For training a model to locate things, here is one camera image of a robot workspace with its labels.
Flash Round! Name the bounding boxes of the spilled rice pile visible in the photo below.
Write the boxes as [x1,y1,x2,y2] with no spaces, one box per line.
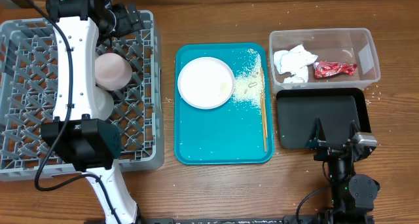
[232,48,263,108]

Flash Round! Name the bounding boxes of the wooden chopstick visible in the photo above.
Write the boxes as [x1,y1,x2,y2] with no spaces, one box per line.
[260,67,267,139]
[260,86,268,153]

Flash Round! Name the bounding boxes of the red snack wrapper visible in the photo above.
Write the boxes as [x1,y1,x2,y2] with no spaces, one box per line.
[314,61,357,79]

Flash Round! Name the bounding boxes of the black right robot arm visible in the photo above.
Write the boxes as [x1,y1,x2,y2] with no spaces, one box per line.
[295,117,380,223]

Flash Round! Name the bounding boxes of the clear plastic bin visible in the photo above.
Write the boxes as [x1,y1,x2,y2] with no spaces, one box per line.
[268,28,381,93]

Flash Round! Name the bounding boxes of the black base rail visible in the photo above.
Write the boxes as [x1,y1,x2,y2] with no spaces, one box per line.
[144,215,323,224]

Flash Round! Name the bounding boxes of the grey dishwasher rack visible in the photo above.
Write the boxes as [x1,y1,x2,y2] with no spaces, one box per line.
[1,10,164,181]

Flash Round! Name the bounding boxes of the white napkin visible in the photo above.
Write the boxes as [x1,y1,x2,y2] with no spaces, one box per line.
[273,45,318,83]

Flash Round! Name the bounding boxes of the white plate with rice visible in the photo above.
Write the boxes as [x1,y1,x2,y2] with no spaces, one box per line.
[177,57,235,109]

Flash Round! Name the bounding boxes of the teal plastic tray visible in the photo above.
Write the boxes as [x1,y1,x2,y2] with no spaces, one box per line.
[173,43,275,165]

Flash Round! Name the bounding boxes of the grey metal bowl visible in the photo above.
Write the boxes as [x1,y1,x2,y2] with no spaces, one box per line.
[94,87,114,121]

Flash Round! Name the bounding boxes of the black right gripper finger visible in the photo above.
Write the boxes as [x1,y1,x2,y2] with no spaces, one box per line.
[306,117,326,149]
[348,121,360,141]

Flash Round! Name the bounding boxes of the small pink plate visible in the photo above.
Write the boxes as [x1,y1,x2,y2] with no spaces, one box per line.
[95,53,132,91]

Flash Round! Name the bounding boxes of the black tray bin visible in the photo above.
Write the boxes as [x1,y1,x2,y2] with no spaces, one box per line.
[276,88,371,149]

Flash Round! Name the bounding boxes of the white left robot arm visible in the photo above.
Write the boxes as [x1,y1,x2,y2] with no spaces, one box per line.
[41,0,142,223]

